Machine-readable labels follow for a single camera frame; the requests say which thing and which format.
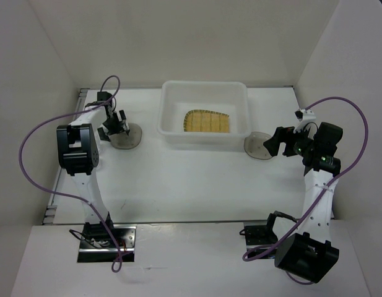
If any woven bamboo tray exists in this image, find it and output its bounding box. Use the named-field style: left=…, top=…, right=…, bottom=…
left=183, top=110, right=230, bottom=133

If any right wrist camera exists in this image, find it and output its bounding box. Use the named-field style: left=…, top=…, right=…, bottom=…
left=294, top=109, right=316, bottom=133

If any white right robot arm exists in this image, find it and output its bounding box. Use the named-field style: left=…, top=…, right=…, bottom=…
left=263, top=122, right=343, bottom=283

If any white plastic bin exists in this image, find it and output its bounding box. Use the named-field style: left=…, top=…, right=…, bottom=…
left=157, top=80, right=251, bottom=150

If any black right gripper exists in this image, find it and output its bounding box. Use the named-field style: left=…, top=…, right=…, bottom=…
left=263, top=123, right=317, bottom=157

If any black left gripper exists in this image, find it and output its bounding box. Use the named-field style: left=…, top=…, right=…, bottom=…
left=97, top=110, right=129, bottom=142

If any clear glass plate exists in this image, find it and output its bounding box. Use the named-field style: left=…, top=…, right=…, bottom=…
left=110, top=123, right=142, bottom=150
left=243, top=131, right=272, bottom=160

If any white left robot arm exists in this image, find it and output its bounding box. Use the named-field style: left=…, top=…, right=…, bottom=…
left=56, top=92, right=131, bottom=248

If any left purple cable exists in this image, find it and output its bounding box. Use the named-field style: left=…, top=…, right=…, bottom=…
left=17, top=75, right=132, bottom=273

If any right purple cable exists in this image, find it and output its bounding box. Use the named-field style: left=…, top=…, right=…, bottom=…
left=241, top=95, right=369, bottom=284

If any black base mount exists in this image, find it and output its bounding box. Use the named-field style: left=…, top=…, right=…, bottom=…
left=69, top=224, right=136, bottom=263
left=239, top=221, right=278, bottom=258

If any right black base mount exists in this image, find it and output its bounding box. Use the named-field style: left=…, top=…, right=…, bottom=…
left=239, top=221, right=278, bottom=258

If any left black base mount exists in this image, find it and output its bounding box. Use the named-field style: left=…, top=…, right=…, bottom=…
left=69, top=224, right=136, bottom=263

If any purple cable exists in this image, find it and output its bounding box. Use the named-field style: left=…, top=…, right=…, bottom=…
left=17, top=75, right=132, bottom=273
left=241, top=95, right=369, bottom=284

